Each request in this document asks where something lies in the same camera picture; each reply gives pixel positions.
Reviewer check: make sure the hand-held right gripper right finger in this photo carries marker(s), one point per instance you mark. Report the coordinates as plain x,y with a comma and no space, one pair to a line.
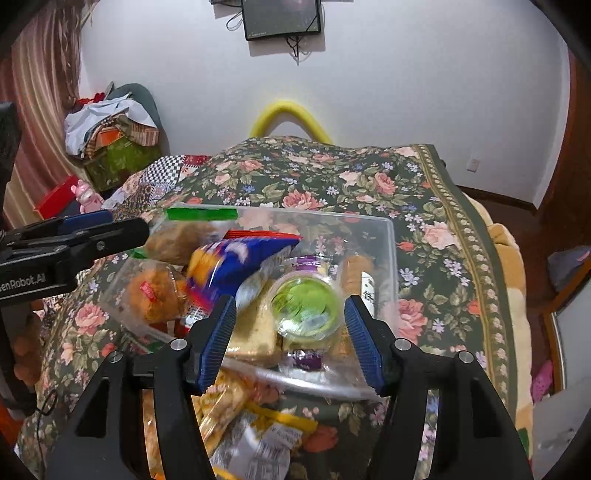
362,344

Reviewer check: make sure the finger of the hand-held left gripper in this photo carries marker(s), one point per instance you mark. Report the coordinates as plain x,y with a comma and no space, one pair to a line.
87,219
111,237

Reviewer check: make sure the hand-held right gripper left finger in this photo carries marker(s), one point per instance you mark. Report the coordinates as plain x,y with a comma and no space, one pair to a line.
217,341

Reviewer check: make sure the sandwich cake packet purple label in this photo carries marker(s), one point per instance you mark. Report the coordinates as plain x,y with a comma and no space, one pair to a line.
254,332

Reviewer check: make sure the popcorn bar packet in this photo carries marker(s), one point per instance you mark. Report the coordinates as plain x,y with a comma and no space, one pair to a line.
226,401

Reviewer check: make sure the orange round pastry packet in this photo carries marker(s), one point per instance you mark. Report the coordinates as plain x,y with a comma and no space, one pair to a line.
152,293

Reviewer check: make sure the green-edged pastry packet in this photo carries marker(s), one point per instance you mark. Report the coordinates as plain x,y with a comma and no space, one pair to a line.
180,240

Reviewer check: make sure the green jelly cup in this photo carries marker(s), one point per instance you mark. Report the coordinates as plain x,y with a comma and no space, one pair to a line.
304,304

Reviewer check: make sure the brown biscuit packet white label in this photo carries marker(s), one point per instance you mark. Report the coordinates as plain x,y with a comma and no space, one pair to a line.
358,272

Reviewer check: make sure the blue potato chips packet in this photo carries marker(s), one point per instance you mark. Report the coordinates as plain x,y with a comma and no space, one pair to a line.
226,267

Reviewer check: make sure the clear plastic container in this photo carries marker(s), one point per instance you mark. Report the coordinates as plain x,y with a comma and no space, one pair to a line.
383,258

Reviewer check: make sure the small orange snack packet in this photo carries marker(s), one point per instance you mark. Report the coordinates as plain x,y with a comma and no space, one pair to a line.
265,438

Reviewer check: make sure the red snack packet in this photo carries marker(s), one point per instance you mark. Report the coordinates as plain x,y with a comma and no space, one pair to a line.
265,236

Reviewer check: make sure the person's left hand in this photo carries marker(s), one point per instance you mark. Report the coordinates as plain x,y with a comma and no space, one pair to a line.
27,360

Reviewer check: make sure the pink toy figure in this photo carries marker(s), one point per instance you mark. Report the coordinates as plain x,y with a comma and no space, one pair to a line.
87,198

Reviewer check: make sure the red box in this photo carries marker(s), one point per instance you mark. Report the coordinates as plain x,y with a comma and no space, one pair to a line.
53,201

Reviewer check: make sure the green patterned box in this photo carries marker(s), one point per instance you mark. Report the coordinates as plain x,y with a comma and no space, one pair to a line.
120,164

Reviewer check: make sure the patchwork quilt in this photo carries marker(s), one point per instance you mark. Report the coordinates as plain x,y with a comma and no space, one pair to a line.
157,180

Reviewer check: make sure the pile of clothes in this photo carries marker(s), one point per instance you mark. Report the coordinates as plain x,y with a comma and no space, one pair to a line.
101,124

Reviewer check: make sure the red artificial flowers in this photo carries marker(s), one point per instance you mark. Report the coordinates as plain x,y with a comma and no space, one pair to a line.
92,98

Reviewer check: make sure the grey-green chair back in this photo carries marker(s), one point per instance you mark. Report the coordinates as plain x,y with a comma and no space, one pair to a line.
145,99

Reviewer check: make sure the striped brown curtain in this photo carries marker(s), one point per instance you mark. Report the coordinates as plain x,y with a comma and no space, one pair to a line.
41,92

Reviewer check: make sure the dark floral blanket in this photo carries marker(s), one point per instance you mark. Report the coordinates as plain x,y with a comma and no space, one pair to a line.
323,180

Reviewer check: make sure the pink slipper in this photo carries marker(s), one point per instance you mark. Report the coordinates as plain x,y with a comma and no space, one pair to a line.
542,381

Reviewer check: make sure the yellow foam tube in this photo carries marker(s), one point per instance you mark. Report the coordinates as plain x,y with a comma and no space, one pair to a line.
288,108

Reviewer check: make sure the grey purple cloth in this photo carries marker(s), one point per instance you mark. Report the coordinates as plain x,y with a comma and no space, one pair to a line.
570,267

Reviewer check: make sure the white wall socket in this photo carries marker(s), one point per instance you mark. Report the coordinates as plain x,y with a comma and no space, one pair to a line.
472,164

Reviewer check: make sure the small wall monitor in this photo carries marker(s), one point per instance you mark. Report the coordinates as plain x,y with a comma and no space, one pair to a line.
281,16

